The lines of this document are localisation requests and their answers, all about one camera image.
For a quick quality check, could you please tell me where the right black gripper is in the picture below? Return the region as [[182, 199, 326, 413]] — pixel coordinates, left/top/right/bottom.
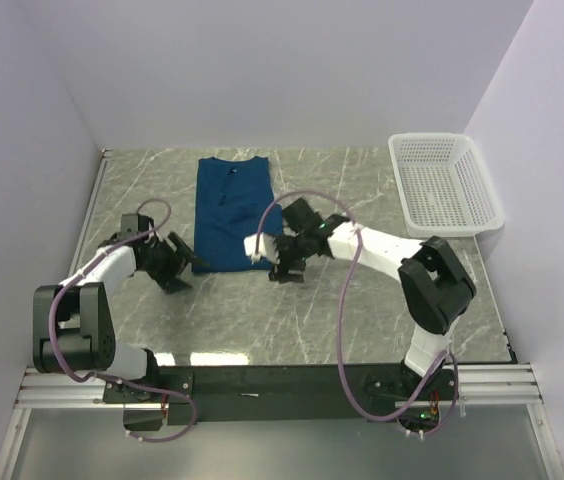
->
[[269, 233, 312, 285]]

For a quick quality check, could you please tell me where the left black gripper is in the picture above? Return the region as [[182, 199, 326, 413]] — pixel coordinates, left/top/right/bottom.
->
[[140, 231, 205, 293]]

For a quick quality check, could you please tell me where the blue t-shirt with print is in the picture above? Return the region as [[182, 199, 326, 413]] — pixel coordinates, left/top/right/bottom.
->
[[192, 156, 274, 275]]

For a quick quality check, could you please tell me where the white perforated plastic basket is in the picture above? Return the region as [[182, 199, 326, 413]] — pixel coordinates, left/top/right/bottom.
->
[[388, 133, 505, 238]]

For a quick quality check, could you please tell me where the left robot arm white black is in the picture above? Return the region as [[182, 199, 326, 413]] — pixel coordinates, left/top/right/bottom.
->
[[33, 213, 206, 402]]

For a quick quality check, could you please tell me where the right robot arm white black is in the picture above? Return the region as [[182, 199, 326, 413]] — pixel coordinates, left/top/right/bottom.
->
[[244, 193, 476, 399]]

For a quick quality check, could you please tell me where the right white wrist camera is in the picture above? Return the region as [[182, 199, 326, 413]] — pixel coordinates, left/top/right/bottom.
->
[[243, 233, 280, 265]]

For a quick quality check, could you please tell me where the aluminium frame rail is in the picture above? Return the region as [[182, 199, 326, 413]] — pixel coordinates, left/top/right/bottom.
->
[[0, 148, 564, 479]]

